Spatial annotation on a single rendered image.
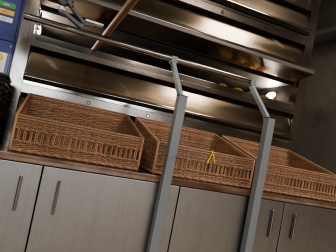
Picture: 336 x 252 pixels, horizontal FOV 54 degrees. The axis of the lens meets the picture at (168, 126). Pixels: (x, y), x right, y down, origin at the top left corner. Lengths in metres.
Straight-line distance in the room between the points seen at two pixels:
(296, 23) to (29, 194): 2.09
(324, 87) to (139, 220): 3.59
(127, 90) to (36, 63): 0.52
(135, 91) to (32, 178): 0.87
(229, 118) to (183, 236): 0.94
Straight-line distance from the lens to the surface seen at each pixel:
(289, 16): 2.66
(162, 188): 1.47
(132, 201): 1.50
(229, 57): 2.28
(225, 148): 2.03
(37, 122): 1.47
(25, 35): 2.01
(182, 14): 2.23
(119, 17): 1.37
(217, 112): 2.22
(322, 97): 4.67
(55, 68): 1.98
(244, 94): 2.34
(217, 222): 1.68
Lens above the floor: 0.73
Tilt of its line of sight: 3 degrees up
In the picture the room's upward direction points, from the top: 11 degrees clockwise
